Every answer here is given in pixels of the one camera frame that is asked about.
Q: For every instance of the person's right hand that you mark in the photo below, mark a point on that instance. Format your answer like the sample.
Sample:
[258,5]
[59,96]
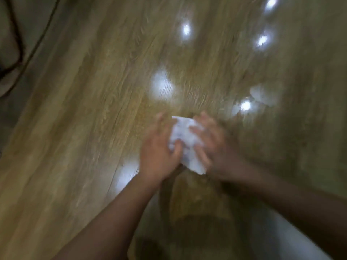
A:
[222,151]

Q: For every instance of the white towel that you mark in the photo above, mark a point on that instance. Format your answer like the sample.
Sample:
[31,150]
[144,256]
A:
[184,135]

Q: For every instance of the person's left forearm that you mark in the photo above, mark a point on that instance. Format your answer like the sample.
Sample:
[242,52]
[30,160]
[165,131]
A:
[108,227]

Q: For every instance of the person's right forearm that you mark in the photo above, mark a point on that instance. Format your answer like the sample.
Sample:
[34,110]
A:
[295,203]

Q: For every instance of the person's left hand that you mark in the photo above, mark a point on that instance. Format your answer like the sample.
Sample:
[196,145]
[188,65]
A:
[157,157]

